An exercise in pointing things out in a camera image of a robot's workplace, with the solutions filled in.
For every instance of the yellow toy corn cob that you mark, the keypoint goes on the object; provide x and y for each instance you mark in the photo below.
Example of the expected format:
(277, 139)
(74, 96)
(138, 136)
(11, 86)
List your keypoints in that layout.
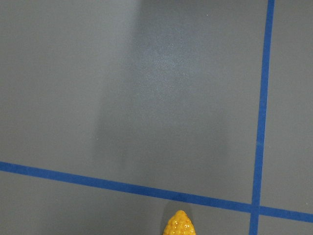
(179, 224)

